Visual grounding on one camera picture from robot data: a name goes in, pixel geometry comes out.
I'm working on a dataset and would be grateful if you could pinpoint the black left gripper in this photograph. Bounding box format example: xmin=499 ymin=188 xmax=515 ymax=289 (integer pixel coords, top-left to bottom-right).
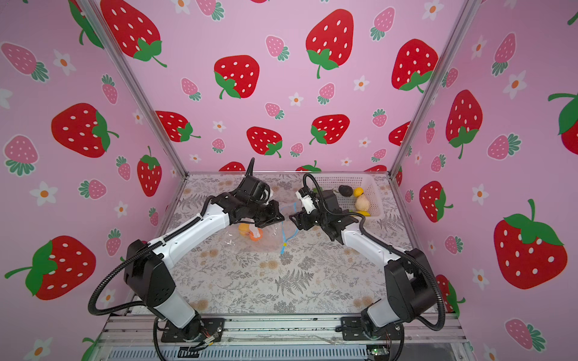
xmin=247 ymin=199 xmax=287 ymax=227

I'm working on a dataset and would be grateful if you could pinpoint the yellow red peach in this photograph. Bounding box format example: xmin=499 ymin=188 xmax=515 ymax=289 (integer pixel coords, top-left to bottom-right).
xmin=239 ymin=224 xmax=251 ymax=236

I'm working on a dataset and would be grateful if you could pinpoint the orange tangerine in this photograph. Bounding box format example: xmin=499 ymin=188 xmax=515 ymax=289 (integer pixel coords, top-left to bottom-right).
xmin=248 ymin=228 xmax=263 ymax=242

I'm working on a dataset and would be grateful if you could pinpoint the white plastic mesh basket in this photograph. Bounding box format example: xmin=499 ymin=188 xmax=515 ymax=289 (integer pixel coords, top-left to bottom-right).
xmin=311 ymin=173 xmax=384 ymax=220

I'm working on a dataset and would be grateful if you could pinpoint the clear zip bag blue zipper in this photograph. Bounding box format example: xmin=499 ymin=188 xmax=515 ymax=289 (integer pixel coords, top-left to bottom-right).
xmin=223 ymin=202 xmax=300 ymax=256

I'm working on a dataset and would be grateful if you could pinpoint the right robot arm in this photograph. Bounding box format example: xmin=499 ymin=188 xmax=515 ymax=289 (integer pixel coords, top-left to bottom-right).
xmin=289 ymin=209 xmax=446 ymax=338

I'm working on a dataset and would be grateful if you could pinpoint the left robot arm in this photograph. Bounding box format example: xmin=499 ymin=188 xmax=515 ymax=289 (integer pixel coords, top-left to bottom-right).
xmin=123 ymin=193 xmax=284 ymax=338

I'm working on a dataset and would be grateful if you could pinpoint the dark avocado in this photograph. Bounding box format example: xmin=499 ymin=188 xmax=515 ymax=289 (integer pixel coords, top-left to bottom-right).
xmin=338 ymin=185 xmax=354 ymax=197

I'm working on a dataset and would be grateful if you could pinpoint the beige pear shaped fruit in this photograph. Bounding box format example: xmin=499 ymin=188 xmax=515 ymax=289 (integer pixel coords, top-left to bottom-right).
xmin=355 ymin=194 xmax=371 ymax=213

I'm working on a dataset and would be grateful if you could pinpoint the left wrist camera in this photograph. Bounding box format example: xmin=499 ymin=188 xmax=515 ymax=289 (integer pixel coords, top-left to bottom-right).
xmin=239 ymin=175 xmax=271 ymax=202

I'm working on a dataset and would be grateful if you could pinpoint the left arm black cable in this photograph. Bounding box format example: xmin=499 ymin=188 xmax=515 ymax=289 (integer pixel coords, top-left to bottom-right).
xmin=87 ymin=156 xmax=256 ymax=361

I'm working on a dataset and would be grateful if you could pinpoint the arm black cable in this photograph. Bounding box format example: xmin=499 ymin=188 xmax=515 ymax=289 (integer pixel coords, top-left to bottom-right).
xmin=87 ymin=156 xmax=256 ymax=361
xmin=301 ymin=172 xmax=446 ymax=361

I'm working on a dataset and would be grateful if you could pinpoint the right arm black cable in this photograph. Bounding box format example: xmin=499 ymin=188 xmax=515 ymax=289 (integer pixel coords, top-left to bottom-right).
xmin=301 ymin=172 xmax=446 ymax=361

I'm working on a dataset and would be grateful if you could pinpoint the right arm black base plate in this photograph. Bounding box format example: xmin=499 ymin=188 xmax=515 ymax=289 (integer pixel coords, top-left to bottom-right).
xmin=335 ymin=316 xmax=404 ymax=341

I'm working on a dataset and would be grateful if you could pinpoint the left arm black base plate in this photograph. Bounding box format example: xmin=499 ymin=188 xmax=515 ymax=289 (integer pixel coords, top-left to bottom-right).
xmin=161 ymin=317 xmax=225 ymax=344

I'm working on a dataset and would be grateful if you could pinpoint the aluminium front rail frame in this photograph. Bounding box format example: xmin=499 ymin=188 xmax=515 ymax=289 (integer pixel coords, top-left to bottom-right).
xmin=85 ymin=314 xmax=476 ymax=360

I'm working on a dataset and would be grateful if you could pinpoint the aluminium left corner post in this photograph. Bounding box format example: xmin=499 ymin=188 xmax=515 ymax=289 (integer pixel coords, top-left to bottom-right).
xmin=79 ymin=0 xmax=188 ymax=179

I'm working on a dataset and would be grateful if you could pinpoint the aluminium corner post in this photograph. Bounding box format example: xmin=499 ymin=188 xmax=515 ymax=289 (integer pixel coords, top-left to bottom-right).
xmin=79 ymin=0 xmax=188 ymax=179
xmin=389 ymin=0 xmax=482 ymax=179

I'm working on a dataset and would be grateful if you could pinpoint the aluminium right corner post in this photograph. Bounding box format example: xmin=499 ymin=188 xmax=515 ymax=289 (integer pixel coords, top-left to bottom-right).
xmin=389 ymin=0 xmax=482 ymax=179

